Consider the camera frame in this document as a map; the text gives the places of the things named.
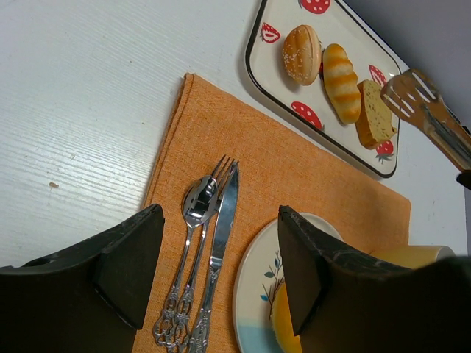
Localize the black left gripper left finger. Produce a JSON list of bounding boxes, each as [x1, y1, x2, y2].
[[1, 204, 165, 352]]

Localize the round plate with blue rim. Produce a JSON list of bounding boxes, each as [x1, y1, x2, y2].
[[232, 212, 345, 353]]

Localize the yellow mug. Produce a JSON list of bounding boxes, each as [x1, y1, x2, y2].
[[370, 245, 456, 269]]

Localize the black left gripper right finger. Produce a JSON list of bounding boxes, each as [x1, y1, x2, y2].
[[277, 206, 470, 352]]

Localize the small sesame bread roll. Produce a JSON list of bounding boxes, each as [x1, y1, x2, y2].
[[282, 24, 322, 86]]

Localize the silver table knife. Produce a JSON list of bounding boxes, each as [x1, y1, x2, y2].
[[188, 161, 239, 352]]

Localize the orange cloth placemat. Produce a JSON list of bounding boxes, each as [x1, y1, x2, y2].
[[132, 74, 411, 352]]

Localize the striped long bread roll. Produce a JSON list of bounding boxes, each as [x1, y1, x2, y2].
[[322, 43, 361, 125]]

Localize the strawberry pattern rectangular tray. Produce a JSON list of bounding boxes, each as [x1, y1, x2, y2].
[[244, 1, 401, 178]]

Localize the silver fork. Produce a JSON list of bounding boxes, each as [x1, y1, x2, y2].
[[167, 155, 235, 352]]

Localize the brown bread slice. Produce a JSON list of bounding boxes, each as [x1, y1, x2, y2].
[[355, 79, 397, 149]]

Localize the silver spoon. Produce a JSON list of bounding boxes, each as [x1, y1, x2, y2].
[[152, 176, 218, 349]]

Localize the metal food tongs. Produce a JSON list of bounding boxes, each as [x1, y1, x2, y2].
[[380, 68, 470, 172]]

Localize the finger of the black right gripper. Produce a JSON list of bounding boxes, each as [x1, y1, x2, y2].
[[456, 171, 471, 190]]

